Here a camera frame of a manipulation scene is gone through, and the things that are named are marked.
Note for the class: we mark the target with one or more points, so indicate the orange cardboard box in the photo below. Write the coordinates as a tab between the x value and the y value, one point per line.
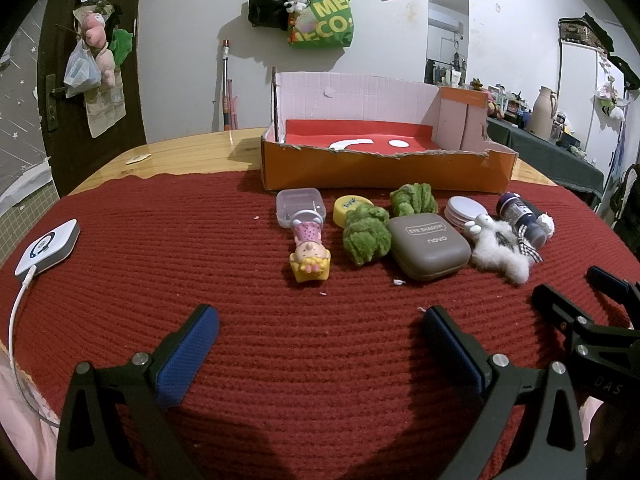
380	172

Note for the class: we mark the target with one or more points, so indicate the silver pole with orange tip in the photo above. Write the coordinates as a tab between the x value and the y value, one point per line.
226	70

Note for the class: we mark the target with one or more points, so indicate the black tube with white puff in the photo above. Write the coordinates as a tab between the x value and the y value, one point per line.
547	225

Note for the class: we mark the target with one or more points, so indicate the green tote bag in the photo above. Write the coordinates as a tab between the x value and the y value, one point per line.
330	25

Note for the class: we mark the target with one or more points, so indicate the white fluffy bunny hair clip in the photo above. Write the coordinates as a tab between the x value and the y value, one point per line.
500	255

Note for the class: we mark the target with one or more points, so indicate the red knitted mat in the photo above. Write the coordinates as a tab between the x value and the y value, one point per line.
300	360

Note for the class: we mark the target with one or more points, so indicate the beige canvas bag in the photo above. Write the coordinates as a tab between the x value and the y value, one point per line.
102	115

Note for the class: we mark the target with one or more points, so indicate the green plush toy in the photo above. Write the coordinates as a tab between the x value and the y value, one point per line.
121	45

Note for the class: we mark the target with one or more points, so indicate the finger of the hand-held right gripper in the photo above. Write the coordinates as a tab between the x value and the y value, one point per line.
607	280
555	307

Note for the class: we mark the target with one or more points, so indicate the pink plush toy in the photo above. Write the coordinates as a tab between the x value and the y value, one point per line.
95	27

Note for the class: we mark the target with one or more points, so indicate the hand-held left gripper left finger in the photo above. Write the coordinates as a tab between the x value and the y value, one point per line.
187	350

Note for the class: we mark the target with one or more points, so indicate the green lettuce toy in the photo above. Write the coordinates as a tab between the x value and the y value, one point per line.
365	240

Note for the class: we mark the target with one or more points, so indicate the dark cloth side table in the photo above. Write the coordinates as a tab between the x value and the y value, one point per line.
550	165

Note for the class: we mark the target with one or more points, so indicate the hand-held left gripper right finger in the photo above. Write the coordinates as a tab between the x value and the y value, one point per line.
452	350

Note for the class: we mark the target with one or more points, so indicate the cream thermos jug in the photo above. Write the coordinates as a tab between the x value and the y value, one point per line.
544	115

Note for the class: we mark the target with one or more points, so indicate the white refrigerator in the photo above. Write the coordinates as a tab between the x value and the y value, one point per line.
580	75

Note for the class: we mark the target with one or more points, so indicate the white charger device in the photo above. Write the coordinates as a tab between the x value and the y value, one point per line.
47	247

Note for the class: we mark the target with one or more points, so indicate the pink stick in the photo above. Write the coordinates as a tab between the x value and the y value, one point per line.
232	110

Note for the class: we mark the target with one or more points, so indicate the white hanging plush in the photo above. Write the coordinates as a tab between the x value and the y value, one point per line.
612	100

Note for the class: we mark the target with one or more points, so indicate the person's pink clothing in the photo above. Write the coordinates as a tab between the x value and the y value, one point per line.
20	435

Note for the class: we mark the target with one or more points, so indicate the grey eye shadow case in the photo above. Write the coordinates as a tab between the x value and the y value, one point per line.
430	250

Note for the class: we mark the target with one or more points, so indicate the translucent plastic bag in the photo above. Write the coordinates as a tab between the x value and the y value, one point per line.
80	72

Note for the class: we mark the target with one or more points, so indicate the dark brown door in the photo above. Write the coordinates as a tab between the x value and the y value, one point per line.
135	110

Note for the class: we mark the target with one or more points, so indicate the wall mirror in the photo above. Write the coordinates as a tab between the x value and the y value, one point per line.
445	0

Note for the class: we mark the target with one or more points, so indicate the clear plastic small box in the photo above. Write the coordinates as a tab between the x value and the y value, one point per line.
295	202

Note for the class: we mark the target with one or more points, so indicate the yellow round tin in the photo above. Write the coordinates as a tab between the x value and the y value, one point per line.
350	207

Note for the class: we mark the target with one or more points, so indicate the pink yellow doll figurine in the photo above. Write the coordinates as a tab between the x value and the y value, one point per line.
310	255

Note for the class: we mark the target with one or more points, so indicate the white round compact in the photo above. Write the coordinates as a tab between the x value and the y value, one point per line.
462	207

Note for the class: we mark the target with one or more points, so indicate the white paper scrap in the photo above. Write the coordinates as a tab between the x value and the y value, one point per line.
137	160

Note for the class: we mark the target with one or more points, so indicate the green fluffy scrunchie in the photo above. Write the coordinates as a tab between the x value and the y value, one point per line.
415	197

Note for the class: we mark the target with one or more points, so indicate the dark patterned bag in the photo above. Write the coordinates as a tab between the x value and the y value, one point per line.
580	30

